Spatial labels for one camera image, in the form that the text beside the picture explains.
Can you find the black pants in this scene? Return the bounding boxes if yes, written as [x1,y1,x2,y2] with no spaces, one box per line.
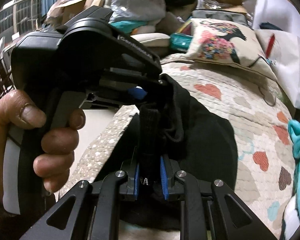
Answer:
[97,73,239,230]

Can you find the left hand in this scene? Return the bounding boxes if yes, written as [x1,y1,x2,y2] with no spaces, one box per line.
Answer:
[0,89,87,221]

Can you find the cardboard box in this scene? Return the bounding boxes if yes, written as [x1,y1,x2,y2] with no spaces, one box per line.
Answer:
[45,0,93,26]

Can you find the beige folded mattress pad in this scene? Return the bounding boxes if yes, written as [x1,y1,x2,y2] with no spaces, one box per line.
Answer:
[130,25,170,57]

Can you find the heart pattern quilt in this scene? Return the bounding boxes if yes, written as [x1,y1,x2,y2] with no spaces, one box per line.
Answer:
[59,54,295,239]

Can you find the teal tissue pack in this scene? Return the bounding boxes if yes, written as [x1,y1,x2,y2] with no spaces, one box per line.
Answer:
[169,33,193,53]

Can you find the clear plastic bag bundle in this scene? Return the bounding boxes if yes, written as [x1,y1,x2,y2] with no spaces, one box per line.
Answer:
[104,0,166,23]

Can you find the floral woman print pillow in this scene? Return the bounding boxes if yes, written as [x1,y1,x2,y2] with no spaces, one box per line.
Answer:
[185,18,277,81]

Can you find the teal white fleece blanket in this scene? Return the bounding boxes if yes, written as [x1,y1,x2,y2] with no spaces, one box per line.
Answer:
[280,120,300,239]

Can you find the white paper shopping bag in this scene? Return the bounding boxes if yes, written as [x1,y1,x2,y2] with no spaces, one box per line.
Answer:
[253,0,300,109]

